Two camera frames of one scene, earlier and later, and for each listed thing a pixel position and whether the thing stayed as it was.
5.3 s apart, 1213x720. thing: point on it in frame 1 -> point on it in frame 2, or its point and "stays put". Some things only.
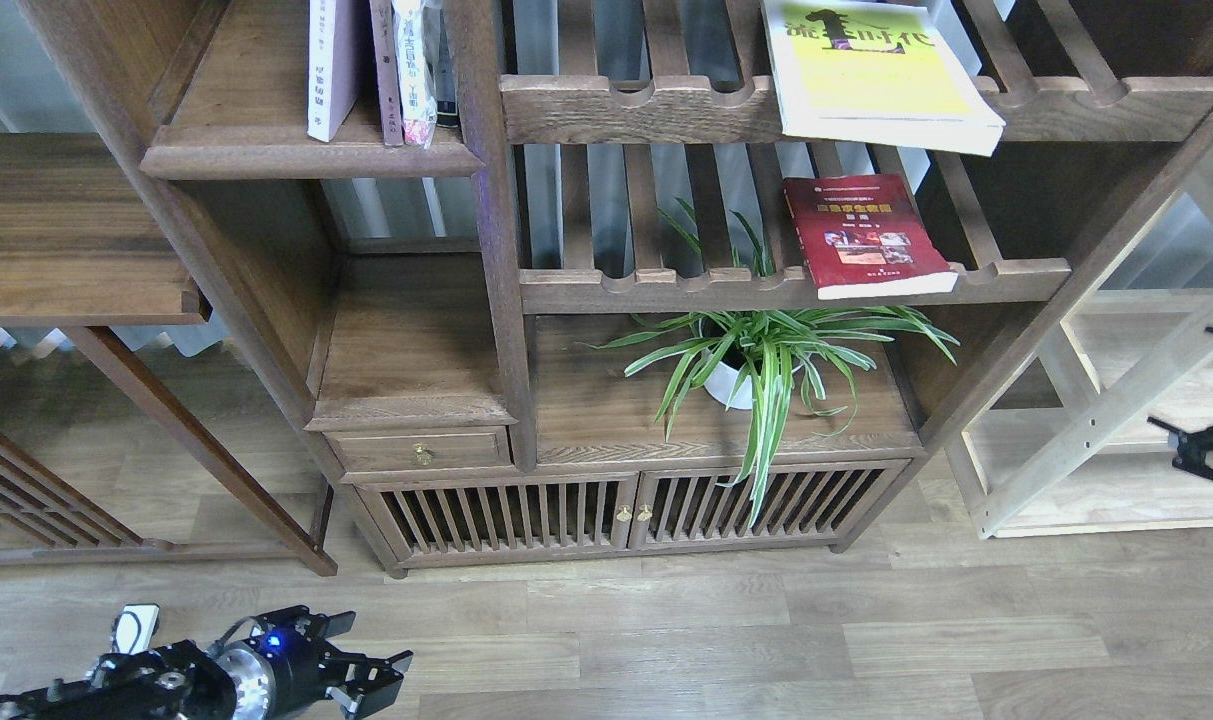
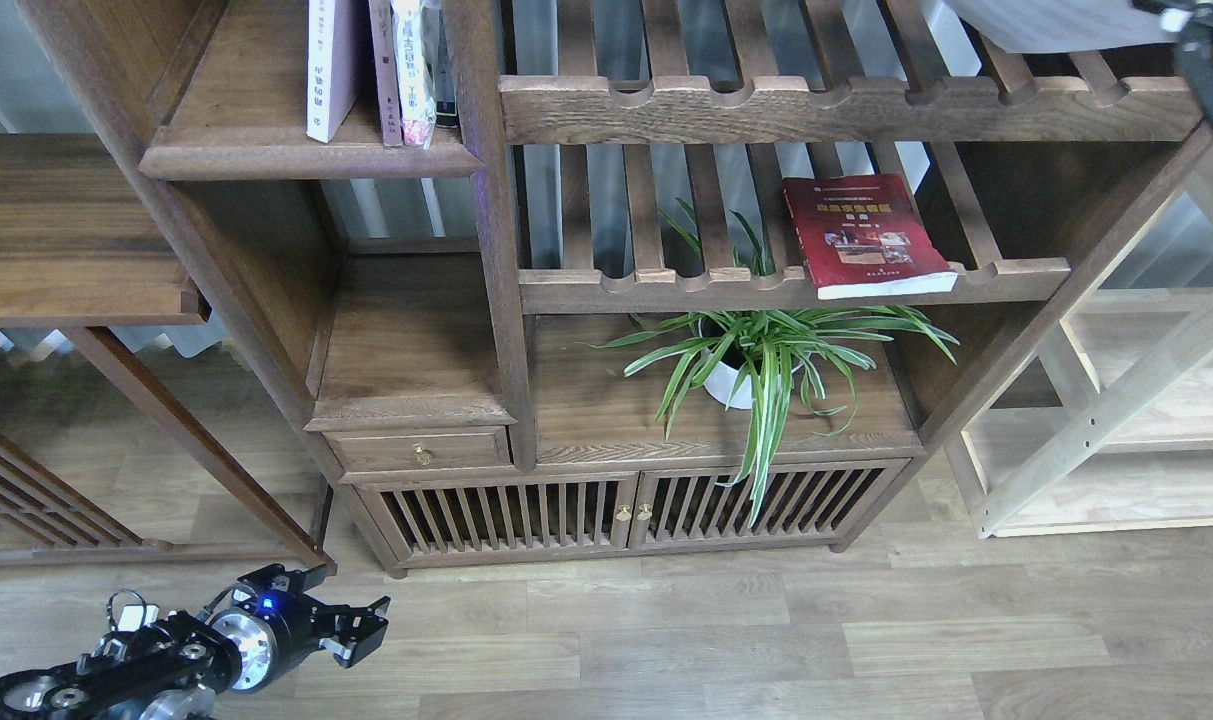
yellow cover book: [880, 74] -> [1024, 25]
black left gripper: [278, 676] -> [272, 625]
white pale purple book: [333, 64] stays put
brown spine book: [388, 74] stays put
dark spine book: [445, 78] stays put
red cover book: [866, 235] stays put
